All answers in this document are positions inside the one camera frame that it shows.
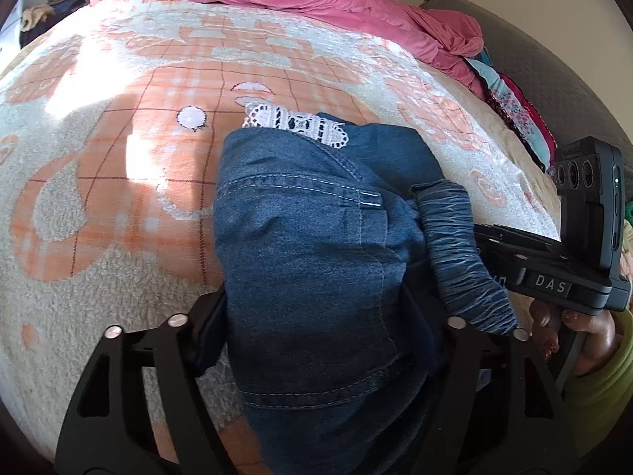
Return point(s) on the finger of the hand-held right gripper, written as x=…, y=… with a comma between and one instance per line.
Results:
x=519, y=250

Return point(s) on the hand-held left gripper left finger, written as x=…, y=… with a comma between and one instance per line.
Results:
x=207, y=336

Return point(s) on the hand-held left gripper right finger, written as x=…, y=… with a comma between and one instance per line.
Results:
x=477, y=356

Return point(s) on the blue denim pants lace trim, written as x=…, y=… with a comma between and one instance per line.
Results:
x=306, y=257

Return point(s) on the person's right forearm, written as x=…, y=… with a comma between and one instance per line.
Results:
x=603, y=398

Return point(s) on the person's right hand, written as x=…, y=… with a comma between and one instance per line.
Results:
x=601, y=336

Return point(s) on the beige bed sheet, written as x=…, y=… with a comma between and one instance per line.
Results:
x=544, y=203

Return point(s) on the grey quilted headboard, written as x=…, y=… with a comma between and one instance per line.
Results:
x=554, y=74

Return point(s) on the white orange fleece blanket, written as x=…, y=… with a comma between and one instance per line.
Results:
x=99, y=183

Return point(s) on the tan cloth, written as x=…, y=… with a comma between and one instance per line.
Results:
x=37, y=16

